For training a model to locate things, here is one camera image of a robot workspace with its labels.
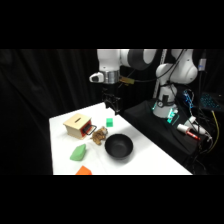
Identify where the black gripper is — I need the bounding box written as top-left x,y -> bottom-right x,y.
101,87 -> 123,116

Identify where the red drawer with black handle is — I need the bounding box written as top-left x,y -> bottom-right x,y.
81,121 -> 98,137

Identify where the small green cube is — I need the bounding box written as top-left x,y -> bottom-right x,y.
105,117 -> 115,129

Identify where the tiger plush toy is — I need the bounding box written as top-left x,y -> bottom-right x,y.
90,126 -> 110,146

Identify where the black robot stand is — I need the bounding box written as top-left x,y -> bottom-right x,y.
122,98 -> 203,161

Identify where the black bowl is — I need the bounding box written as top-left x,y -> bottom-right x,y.
104,133 -> 135,161

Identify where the wooden box with slot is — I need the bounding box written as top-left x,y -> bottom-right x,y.
62,112 -> 94,140

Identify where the green wedge block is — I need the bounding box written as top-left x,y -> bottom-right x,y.
69,143 -> 88,163

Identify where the small green-lit device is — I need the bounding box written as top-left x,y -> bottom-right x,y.
166,107 -> 180,125

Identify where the orange block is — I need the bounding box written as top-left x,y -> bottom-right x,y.
75,165 -> 93,176

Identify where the black curtain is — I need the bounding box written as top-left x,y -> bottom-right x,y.
0,49 -> 224,176

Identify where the white cylinder with red tip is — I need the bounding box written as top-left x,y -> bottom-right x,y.
176,123 -> 202,141

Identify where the teal lit keyboard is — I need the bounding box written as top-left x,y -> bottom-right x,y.
199,92 -> 222,112

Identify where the yellowish wrist camera box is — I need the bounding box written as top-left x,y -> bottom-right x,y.
117,75 -> 136,87

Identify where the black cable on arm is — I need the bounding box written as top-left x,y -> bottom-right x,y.
132,49 -> 190,85

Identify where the blue cable bundle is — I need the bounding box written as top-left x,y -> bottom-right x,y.
182,88 -> 197,110

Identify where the yellow cable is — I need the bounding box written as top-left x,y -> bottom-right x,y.
209,109 -> 222,153

